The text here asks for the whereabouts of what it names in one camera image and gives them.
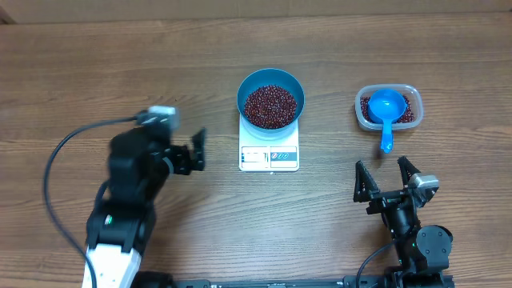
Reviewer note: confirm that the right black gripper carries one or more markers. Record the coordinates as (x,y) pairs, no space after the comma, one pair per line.
(365,189)

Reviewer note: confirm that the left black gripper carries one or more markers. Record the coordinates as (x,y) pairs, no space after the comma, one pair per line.
(182,154)

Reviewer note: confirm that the blue plastic measuring scoop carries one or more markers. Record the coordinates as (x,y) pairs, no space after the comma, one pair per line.
(385,107)

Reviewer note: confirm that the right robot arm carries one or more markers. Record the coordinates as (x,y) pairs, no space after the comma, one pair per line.
(423,251)

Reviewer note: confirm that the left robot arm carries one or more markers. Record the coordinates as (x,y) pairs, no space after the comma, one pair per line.
(123,217)

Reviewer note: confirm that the white digital kitchen scale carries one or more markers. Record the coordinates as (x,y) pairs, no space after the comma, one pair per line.
(268,150)

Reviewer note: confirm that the red beans in bowl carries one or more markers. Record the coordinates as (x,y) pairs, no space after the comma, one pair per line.
(270,107)

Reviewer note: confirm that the blue metal bowl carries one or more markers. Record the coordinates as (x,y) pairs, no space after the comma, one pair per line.
(271,76)

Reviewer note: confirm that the clear plastic food container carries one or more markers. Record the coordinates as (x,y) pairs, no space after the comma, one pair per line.
(408,90)

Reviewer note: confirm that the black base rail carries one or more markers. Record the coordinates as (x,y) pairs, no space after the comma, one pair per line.
(276,283)

